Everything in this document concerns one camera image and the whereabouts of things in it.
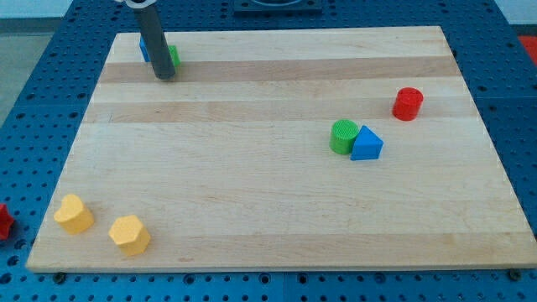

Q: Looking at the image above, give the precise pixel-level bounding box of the green star block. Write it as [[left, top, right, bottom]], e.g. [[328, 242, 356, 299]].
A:
[[169, 45, 180, 67]]

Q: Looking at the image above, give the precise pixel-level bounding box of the red star block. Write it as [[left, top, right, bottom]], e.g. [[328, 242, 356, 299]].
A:
[[0, 203, 14, 240]]

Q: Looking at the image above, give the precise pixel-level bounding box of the wooden board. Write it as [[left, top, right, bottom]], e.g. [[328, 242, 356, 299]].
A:
[[27, 26, 536, 273]]

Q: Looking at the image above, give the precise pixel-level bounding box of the green cylinder block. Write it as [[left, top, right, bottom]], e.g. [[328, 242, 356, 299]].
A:
[[329, 119, 359, 155]]

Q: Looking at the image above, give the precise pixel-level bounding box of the blue triangle block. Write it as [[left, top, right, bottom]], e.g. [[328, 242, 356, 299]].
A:
[[350, 125, 383, 161]]

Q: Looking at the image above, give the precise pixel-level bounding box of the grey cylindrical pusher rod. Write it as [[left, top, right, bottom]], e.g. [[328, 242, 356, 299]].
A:
[[133, 2, 175, 80]]

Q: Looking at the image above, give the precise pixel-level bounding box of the red cylinder block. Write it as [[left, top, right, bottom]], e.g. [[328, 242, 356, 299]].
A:
[[392, 87, 424, 122]]

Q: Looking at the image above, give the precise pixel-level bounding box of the blue cube block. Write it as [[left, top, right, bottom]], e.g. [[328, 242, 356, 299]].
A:
[[138, 37, 150, 62]]

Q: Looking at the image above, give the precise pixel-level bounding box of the yellow hexagon block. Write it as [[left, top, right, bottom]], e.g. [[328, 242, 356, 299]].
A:
[[108, 215, 151, 256]]

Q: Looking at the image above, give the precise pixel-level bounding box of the yellow heart block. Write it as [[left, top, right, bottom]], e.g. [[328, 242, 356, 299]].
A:
[[53, 194, 95, 235]]

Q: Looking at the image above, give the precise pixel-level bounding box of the white rod mount collar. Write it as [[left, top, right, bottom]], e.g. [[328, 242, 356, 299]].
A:
[[114, 0, 157, 9]]

